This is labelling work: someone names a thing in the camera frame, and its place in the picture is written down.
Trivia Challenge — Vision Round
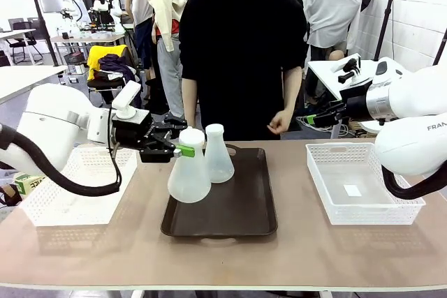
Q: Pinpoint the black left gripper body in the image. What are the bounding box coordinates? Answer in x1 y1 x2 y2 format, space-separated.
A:
111 117 156 147

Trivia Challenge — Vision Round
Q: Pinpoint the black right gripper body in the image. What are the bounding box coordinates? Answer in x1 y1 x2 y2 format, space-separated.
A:
339 83 373 121

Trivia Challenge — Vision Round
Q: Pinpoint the white plastic conical flask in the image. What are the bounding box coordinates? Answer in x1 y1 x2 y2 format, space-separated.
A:
204 123 235 184
167 126 212 204

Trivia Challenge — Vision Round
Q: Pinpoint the person's right forearm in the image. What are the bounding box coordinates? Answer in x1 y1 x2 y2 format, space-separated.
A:
183 95 198 128

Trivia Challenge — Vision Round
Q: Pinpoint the person's left forearm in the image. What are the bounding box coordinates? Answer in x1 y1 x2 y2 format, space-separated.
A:
281 84 302 119

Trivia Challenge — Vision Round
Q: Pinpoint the person's left hand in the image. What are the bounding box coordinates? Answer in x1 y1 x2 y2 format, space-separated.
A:
267 110 293 135

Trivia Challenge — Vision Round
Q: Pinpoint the white rectangular table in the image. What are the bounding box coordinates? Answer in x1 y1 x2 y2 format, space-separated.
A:
0 64 69 105
307 59 385 140

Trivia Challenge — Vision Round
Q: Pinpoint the dark purple garment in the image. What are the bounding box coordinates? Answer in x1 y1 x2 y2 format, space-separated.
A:
98 53 143 109

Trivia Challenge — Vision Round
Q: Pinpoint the yellow cloth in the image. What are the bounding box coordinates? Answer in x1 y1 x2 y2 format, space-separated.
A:
86 45 129 82

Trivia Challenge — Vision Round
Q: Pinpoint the dark brown plastic tray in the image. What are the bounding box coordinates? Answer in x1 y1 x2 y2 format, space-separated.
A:
160 143 279 240

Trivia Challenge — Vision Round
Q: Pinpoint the white perforated plastic basket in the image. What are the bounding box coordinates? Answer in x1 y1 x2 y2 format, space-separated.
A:
305 142 427 225
17 146 138 228

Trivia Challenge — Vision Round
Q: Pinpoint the person in black t-shirt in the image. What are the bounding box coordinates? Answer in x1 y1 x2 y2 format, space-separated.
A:
178 0 309 141

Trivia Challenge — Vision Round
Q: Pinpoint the wooden background table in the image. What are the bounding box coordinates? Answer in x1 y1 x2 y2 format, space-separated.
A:
50 32 123 54

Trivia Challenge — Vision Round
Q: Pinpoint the green and white carton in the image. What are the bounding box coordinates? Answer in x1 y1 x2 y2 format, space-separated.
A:
13 171 46 196

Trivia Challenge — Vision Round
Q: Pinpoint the mannequin in beige jacket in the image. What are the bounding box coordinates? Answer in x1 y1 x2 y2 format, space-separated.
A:
143 0 189 123

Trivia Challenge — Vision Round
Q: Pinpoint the black light stand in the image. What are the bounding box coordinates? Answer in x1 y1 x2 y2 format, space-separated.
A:
28 0 59 68

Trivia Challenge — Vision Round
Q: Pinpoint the mannequin in white tank top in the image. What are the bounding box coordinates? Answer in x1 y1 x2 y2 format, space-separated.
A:
124 0 156 102

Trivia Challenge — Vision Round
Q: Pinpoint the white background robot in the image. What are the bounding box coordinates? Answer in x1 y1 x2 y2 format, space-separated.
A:
91 0 125 33

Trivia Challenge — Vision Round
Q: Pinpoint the black office chair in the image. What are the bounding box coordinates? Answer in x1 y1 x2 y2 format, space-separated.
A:
6 17 43 64

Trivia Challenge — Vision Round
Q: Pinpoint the light background desk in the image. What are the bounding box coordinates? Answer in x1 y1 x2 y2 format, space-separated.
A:
0 28 38 66

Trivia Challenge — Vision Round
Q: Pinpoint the white cables bundle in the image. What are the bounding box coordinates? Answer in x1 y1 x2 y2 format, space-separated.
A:
296 114 350 138

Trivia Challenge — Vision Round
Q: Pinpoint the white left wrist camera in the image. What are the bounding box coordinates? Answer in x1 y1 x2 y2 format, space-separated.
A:
110 80 150 125

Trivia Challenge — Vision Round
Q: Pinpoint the black metal frame chair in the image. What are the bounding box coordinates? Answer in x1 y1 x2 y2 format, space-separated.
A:
87 76 140 109

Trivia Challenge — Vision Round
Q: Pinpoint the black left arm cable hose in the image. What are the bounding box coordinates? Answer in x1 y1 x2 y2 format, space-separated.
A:
0 107 122 198

